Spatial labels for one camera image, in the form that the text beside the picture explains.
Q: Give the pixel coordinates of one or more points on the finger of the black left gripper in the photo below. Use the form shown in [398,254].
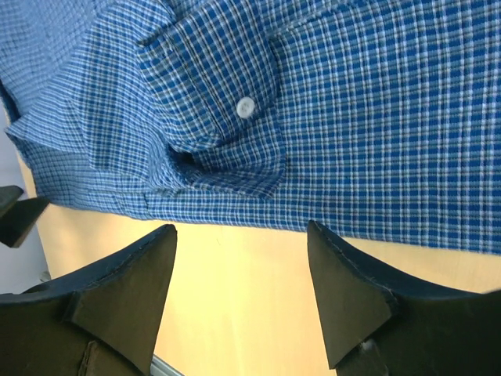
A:
[9,195]
[20,219]

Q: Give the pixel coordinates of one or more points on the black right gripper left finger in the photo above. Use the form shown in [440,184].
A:
[101,319]

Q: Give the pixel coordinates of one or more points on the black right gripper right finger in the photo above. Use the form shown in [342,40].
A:
[378,320]

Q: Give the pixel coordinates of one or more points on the blue checked long sleeve shirt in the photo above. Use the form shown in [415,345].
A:
[379,119]

